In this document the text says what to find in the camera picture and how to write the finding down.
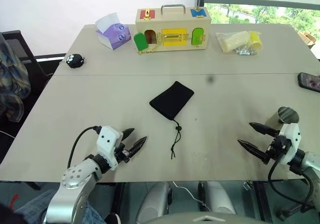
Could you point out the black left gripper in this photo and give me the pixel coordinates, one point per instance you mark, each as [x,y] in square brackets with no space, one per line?
[122,155]

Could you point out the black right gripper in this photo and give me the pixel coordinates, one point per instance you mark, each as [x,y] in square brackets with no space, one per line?
[278,146]

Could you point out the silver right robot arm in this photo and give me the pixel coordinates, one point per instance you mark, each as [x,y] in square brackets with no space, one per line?
[308,164]

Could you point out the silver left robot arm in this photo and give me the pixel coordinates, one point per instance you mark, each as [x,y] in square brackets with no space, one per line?
[75,184]

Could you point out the clear plastic bag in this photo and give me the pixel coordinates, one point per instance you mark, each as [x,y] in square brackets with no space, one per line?
[225,40]

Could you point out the stainless steel cup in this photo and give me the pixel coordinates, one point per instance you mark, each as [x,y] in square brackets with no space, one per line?
[287,115]

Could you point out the silver rounded robot leg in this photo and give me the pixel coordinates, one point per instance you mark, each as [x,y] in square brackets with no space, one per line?
[155,201]
[216,199]

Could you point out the black smartphone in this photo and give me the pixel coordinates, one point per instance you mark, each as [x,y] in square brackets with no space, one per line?
[309,82]

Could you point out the silver robot torso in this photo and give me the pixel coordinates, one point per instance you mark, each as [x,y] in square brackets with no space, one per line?
[212,219]

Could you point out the yellow plastic cup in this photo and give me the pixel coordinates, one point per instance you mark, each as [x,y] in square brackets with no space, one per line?
[256,42]

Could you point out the black plush toy with eyes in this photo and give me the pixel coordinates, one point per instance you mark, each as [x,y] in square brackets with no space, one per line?
[74,60]

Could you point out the cream cylinder roll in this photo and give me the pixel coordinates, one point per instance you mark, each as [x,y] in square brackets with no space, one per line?
[235,42]

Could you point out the purple white tissue box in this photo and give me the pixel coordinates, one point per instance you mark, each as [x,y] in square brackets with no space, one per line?
[113,35]

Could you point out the brown cardboard box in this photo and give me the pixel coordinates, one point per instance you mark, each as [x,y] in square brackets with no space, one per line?
[308,39]

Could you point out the wooden lock box toy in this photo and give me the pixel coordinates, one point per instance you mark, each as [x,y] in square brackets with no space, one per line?
[172,29]

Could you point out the blue jeans leg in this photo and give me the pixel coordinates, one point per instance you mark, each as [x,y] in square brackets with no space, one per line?
[32,209]

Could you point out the window with trees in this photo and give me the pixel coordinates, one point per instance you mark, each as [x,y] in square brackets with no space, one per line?
[262,15]

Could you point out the black office chair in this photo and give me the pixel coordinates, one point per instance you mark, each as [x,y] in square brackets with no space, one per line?
[30,59]

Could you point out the plaid shirt garment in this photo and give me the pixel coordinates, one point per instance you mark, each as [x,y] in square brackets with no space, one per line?
[11,79]

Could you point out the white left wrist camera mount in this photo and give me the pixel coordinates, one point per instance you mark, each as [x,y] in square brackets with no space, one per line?
[108,141]

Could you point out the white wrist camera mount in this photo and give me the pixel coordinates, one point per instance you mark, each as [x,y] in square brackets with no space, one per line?
[292,136]
[108,141]

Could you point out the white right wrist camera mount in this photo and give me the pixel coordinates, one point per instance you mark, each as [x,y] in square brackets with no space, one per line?
[292,136]

